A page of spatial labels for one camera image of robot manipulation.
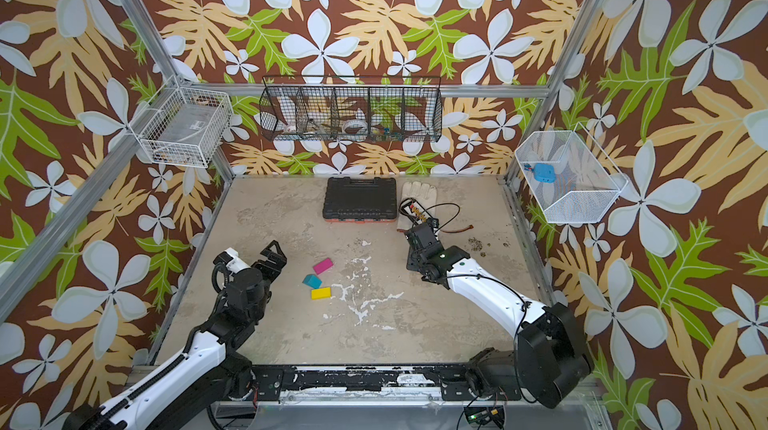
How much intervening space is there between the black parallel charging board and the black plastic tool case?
46mm

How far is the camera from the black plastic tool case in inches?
40.9

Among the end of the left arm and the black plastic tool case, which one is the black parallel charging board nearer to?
the black plastic tool case

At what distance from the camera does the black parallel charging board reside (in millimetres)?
1063
